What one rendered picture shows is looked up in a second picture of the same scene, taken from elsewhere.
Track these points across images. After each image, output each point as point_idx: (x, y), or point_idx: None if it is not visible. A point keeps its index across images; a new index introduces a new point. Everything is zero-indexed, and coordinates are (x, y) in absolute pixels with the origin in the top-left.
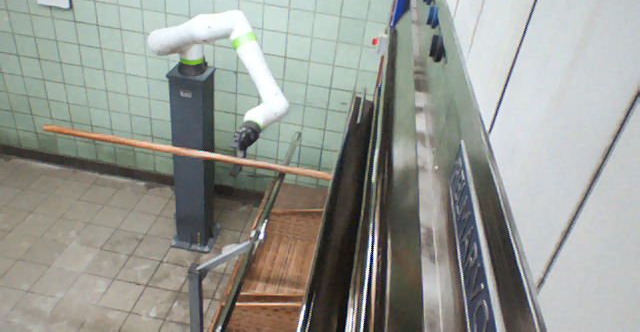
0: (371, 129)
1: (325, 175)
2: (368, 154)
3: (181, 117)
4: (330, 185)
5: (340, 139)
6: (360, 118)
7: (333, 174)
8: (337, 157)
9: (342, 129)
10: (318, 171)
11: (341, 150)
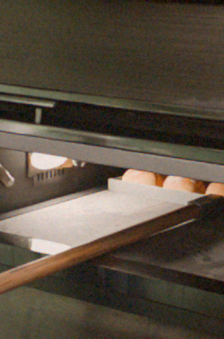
0: (92, 99)
1: (11, 275)
2: (185, 109)
3: None
4: None
5: (49, 148)
6: (39, 98)
7: (207, 149)
8: (145, 141)
9: (10, 142)
10: None
11: (123, 136)
